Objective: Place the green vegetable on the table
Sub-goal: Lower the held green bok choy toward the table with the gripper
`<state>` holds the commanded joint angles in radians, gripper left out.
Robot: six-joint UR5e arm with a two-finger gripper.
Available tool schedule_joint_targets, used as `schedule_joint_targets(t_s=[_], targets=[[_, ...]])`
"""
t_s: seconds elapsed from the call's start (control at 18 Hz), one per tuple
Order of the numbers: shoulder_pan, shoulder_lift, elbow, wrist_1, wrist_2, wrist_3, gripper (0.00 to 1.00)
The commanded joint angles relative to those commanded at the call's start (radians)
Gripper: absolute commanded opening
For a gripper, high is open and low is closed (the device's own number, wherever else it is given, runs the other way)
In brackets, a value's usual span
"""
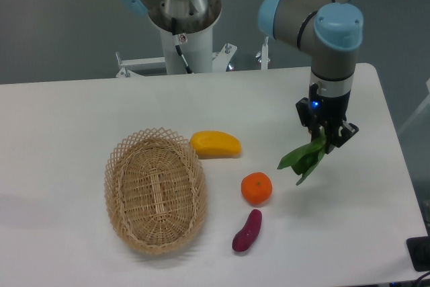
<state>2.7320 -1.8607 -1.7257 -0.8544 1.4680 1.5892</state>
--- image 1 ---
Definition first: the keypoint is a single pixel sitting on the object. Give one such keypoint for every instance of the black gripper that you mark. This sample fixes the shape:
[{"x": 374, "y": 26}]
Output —
[{"x": 329, "y": 112}]

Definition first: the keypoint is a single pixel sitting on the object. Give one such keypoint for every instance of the green leafy bok choy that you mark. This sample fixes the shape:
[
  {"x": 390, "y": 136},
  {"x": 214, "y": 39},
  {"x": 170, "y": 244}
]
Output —
[{"x": 304, "y": 160}]

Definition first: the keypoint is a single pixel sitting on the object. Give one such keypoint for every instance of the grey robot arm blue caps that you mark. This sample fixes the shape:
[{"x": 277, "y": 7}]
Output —
[{"x": 329, "y": 31}]

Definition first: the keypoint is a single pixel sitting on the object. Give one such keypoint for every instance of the orange tangerine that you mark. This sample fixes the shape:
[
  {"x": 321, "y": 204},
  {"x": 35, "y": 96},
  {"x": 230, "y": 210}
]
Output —
[{"x": 256, "y": 188}]

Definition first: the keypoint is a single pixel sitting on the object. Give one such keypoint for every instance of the yellow mango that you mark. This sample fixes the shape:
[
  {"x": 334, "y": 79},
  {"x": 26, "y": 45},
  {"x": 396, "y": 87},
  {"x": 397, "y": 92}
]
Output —
[{"x": 211, "y": 144}]

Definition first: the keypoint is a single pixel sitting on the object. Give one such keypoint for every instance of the purple sweet potato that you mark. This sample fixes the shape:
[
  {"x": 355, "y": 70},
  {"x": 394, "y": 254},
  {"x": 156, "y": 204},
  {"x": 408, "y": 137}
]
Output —
[{"x": 246, "y": 237}]

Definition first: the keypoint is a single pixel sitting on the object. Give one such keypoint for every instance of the black device at table edge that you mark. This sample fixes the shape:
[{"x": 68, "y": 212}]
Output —
[{"x": 418, "y": 249}]

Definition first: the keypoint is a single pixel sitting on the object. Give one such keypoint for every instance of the woven wicker basket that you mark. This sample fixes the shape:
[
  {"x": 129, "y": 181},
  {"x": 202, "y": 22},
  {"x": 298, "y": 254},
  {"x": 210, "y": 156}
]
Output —
[{"x": 155, "y": 191}]

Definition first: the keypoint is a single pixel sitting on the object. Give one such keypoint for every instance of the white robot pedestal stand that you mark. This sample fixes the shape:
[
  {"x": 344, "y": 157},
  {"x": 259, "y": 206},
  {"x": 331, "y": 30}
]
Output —
[{"x": 186, "y": 31}]

